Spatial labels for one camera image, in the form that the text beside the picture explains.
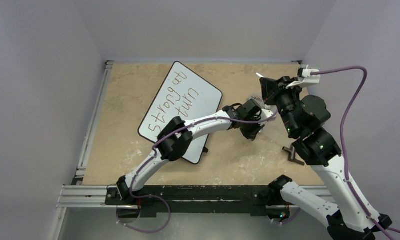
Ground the white marker pen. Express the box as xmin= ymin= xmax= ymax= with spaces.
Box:
xmin=255 ymin=72 xmax=264 ymax=78

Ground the white whiteboard black frame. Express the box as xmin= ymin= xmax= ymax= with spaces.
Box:
xmin=137 ymin=61 xmax=224 ymax=165

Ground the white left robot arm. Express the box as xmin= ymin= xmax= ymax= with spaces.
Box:
xmin=116 ymin=99 xmax=276 ymax=205

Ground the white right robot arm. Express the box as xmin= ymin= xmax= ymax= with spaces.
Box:
xmin=259 ymin=76 xmax=392 ymax=240

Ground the clear plastic screw box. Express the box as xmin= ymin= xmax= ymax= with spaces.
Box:
xmin=247 ymin=96 xmax=277 ymax=125

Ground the black metal clamp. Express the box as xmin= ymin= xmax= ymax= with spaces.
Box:
xmin=282 ymin=145 xmax=305 ymax=166

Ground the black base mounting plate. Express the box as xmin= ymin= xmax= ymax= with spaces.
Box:
xmin=105 ymin=185 xmax=290 ymax=220

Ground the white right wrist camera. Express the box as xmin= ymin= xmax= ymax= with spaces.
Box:
xmin=285 ymin=65 xmax=321 ymax=89

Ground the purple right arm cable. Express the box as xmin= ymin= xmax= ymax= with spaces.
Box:
xmin=271 ymin=65 xmax=400 ymax=240

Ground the aluminium extrusion rail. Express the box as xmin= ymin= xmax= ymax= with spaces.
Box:
xmin=56 ymin=185 xmax=117 ymax=208

